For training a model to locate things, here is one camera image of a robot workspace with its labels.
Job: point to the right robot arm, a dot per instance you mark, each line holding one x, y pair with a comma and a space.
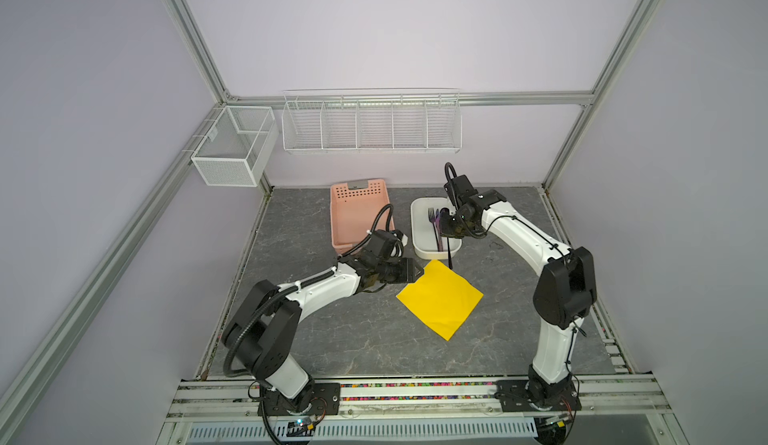
565, 292

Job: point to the yellow paper napkin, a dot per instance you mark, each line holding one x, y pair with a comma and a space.
441, 299

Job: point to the white vented cable duct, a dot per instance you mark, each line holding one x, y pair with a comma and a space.
337, 431

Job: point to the aluminium front rail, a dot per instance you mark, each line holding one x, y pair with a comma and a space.
233, 400

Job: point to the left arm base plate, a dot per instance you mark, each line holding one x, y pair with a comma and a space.
322, 398

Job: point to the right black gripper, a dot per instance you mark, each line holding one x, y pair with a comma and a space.
447, 232

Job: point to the white oval tray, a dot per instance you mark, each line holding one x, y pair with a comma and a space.
422, 235

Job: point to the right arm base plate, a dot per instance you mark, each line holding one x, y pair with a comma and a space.
533, 396

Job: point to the purple black fork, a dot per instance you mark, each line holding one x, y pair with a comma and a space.
434, 221

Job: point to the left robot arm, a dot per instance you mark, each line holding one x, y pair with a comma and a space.
259, 337

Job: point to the purple black spoon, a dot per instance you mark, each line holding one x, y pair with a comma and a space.
444, 222

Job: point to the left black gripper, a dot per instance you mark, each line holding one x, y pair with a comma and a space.
407, 271

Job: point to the white mesh wall box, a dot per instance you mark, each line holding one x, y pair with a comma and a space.
236, 148

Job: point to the white wire wall shelf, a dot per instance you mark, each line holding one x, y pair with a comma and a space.
372, 120

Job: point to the pink plastic basket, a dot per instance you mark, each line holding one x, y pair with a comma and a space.
353, 206

